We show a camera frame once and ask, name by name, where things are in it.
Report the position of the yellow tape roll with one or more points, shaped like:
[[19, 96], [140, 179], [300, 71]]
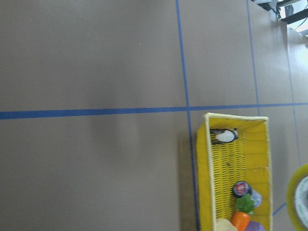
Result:
[[297, 199]]

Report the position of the yellow plastic basket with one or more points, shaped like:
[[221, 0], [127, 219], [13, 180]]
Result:
[[219, 167]]

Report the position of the panda figurine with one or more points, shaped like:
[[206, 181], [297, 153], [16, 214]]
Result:
[[223, 135]]

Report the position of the small printed can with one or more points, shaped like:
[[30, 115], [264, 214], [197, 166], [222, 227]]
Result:
[[241, 188]]

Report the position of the orange toy carrot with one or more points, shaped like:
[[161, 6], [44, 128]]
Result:
[[244, 209]]

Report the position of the toy croissant bread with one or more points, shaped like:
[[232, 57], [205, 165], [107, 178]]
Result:
[[223, 224]]

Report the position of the purple foam cube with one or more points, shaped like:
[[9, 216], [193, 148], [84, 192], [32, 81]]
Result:
[[255, 226]]

